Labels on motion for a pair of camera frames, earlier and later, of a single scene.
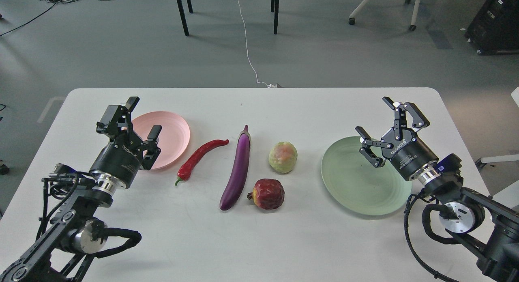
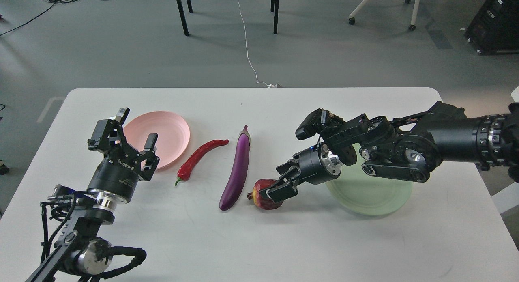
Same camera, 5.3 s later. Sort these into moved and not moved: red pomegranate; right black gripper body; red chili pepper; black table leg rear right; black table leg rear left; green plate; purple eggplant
Moved: right black gripper body
Not moved: black table leg rear left; red pomegranate; green plate; purple eggplant; red chili pepper; black table leg rear right
